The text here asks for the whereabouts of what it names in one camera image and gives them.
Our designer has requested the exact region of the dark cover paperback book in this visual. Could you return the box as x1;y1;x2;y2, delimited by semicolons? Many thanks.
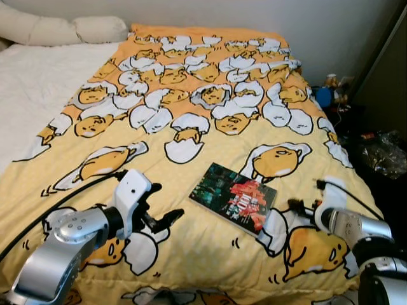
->
189;163;279;237

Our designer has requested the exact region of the yellow printed blanket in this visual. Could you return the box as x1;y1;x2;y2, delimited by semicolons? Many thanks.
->
0;24;382;305

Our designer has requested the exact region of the clear crinkled plastic bag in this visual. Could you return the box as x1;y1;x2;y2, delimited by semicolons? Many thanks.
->
359;130;407;179

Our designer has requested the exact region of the black nightstand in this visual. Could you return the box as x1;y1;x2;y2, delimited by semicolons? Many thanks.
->
321;102;407;217

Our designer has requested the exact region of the small blue round object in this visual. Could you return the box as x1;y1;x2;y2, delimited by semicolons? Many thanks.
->
315;87;336;107

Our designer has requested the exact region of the dark wardrobe panel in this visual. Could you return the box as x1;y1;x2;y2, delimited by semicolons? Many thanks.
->
352;6;407;137

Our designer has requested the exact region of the small beige bolster pillow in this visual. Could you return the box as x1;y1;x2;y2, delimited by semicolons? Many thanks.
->
72;16;129;44

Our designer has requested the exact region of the large beige bolster pillow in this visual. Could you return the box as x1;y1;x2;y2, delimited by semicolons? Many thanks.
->
0;6;82;46

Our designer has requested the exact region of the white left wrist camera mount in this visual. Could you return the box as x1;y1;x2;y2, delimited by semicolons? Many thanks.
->
114;168;153;239

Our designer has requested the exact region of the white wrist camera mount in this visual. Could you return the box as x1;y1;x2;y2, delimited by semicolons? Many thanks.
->
114;168;153;239
315;177;347;229

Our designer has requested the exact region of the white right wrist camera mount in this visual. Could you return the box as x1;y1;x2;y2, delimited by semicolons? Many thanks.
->
315;177;347;229

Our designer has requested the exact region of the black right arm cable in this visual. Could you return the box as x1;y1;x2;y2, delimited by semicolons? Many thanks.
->
316;180;385;220

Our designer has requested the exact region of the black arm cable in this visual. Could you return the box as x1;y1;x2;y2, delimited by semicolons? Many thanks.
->
0;170;128;261
316;180;385;220

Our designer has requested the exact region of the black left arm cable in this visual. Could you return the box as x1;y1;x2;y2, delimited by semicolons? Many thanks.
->
0;170;128;261

